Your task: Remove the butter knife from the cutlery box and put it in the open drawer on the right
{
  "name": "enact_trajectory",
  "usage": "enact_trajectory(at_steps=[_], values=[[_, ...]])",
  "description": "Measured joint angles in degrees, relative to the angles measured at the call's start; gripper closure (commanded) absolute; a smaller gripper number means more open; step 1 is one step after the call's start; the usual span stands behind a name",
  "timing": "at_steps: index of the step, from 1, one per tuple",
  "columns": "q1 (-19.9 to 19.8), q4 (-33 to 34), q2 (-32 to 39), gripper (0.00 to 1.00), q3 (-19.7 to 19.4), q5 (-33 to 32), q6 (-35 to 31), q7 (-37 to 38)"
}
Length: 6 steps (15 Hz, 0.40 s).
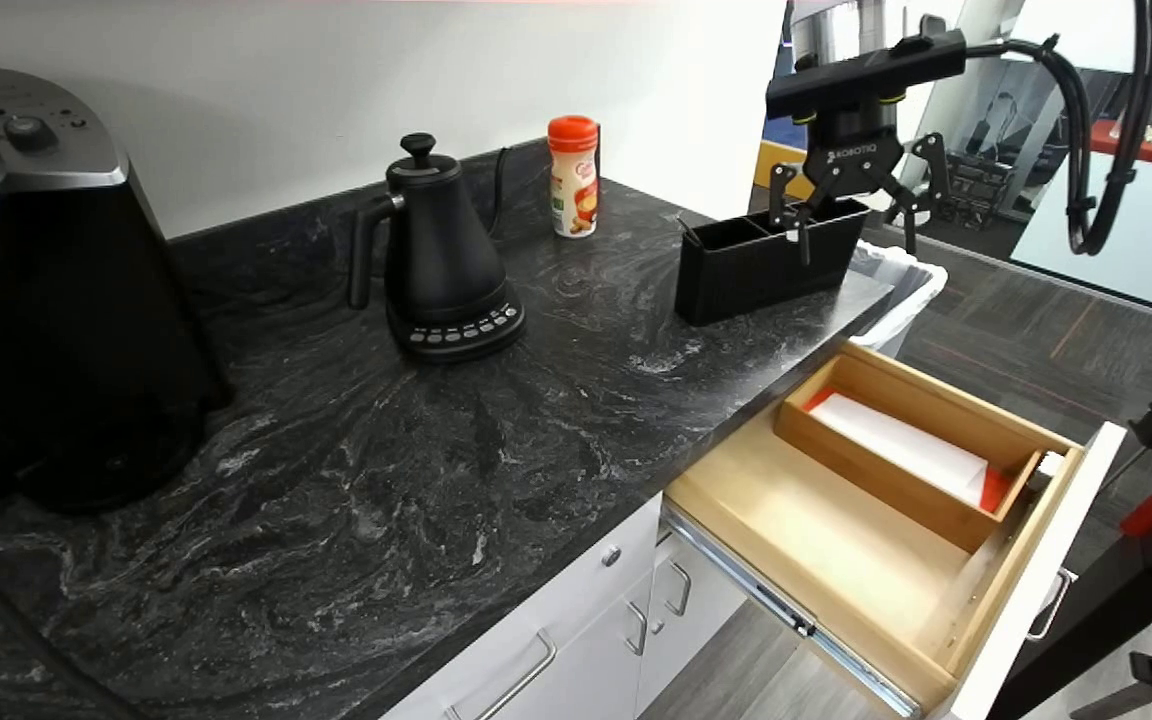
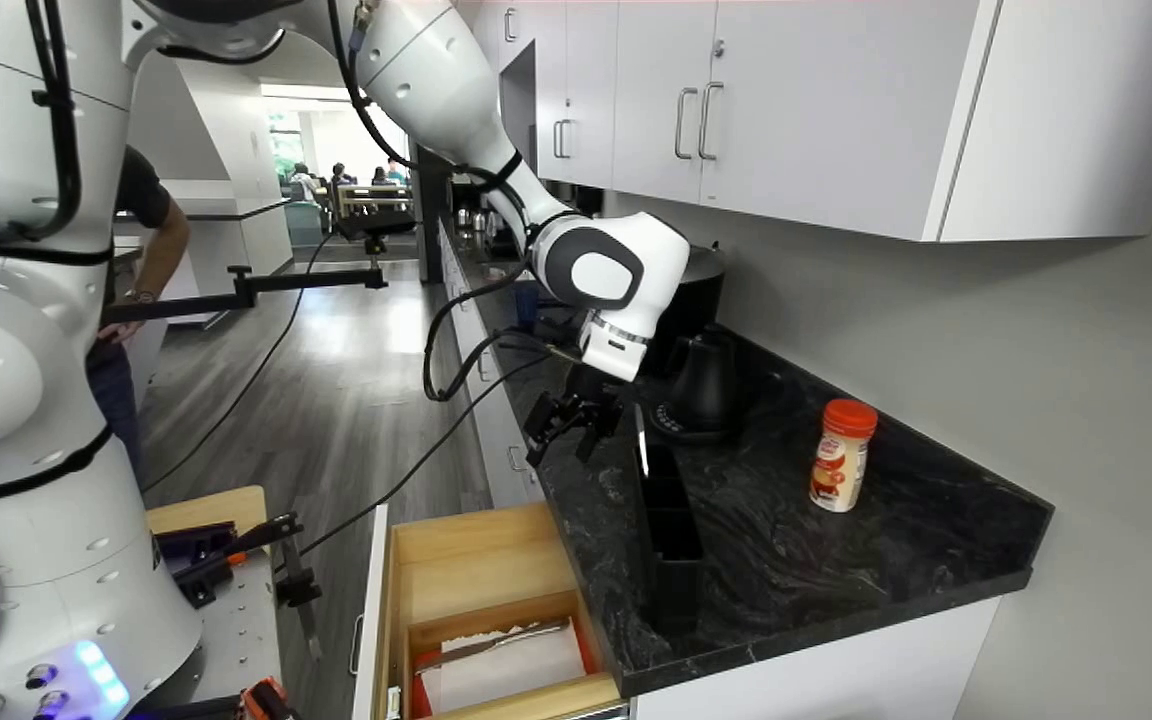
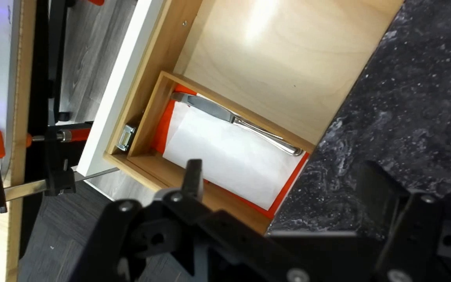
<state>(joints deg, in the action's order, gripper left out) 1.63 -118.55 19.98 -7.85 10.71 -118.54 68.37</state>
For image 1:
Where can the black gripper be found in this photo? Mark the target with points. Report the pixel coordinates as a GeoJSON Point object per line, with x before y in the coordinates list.
{"type": "Point", "coordinates": [852, 151]}

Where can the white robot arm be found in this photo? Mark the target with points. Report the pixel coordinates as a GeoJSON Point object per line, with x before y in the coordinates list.
{"type": "Point", "coordinates": [841, 20]}

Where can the black cutlery box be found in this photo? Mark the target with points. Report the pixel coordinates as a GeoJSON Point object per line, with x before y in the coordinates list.
{"type": "Point", "coordinates": [739, 283]}

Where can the wooden drawer white front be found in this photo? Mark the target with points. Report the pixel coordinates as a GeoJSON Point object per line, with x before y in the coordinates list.
{"type": "Point", "coordinates": [818, 532]}

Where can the white bin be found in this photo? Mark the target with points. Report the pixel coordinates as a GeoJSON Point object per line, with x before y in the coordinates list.
{"type": "Point", "coordinates": [916, 301]}

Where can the white paper sheet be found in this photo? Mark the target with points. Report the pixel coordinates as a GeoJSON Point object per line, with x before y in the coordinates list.
{"type": "Point", "coordinates": [898, 447]}

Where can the white table red top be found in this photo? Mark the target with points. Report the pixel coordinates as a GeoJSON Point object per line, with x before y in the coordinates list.
{"type": "Point", "coordinates": [1137, 242]}

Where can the orange lid canister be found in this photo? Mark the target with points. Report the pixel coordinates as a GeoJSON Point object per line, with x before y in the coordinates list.
{"type": "Point", "coordinates": [573, 186]}

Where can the wooden organizer tray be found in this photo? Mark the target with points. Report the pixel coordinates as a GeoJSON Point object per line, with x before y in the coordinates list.
{"type": "Point", "coordinates": [898, 495]}

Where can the orange tray liner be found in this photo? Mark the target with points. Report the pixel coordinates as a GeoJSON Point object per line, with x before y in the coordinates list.
{"type": "Point", "coordinates": [995, 495]}

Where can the black gooseneck kettle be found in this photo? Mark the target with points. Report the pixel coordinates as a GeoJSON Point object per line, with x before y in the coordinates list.
{"type": "Point", "coordinates": [441, 252]}

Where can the black kettle base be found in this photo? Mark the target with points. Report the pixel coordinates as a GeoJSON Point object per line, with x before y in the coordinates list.
{"type": "Point", "coordinates": [460, 339]}

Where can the white cabinet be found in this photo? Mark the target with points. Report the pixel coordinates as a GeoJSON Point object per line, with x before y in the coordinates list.
{"type": "Point", "coordinates": [591, 624]}

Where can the black coffee machine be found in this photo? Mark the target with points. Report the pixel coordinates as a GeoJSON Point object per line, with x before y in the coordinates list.
{"type": "Point", "coordinates": [70, 335]}

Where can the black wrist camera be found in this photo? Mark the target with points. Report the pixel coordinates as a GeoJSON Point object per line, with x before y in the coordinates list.
{"type": "Point", "coordinates": [870, 73]}

